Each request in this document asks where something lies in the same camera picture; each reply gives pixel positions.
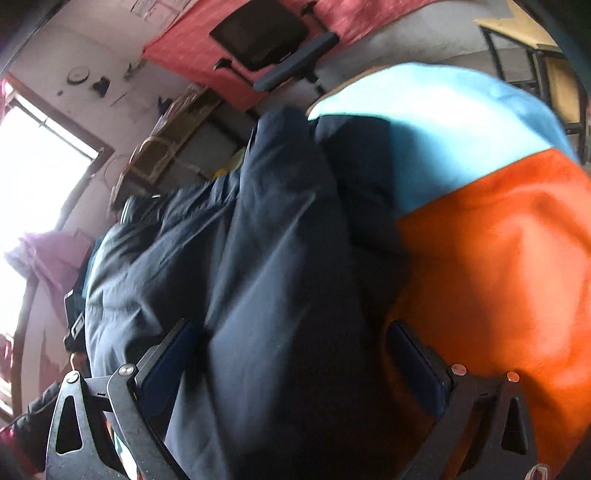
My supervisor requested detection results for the metal frame wooden table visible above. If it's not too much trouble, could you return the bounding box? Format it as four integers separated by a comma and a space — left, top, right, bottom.
475, 0, 590, 137

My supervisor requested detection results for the navy blue padded jacket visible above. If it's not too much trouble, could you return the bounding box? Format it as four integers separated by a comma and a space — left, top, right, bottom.
83, 106, 441, 480

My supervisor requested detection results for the blue orange pink blanket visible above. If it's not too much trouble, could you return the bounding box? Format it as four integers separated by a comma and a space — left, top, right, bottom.
307, 64, 591, 480

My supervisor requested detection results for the wall poster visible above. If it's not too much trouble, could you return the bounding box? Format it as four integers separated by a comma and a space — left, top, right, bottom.
128, 0, 195, 22

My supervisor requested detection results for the red checked wall cloth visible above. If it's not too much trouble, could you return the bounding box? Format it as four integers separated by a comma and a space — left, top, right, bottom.
142, 0, 444, 112

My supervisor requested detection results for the black office chair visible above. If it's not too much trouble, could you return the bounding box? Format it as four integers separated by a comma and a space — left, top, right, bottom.
209, 0, 341, 99

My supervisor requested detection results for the wooden wall shelf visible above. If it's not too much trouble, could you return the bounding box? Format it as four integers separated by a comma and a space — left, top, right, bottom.
113, 88, 223, 209

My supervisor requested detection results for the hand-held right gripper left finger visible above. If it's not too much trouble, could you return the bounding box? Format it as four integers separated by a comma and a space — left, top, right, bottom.
45, 318, 205, 480

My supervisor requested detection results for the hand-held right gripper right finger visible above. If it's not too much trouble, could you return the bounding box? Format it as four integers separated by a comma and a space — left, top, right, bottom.
387, 320, 539, 480

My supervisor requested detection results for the pink cloth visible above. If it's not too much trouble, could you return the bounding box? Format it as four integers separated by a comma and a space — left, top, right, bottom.
4, 231, 96, 325

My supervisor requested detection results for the bright window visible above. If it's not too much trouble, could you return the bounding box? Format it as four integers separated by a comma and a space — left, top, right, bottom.
0, 78, 114, 416

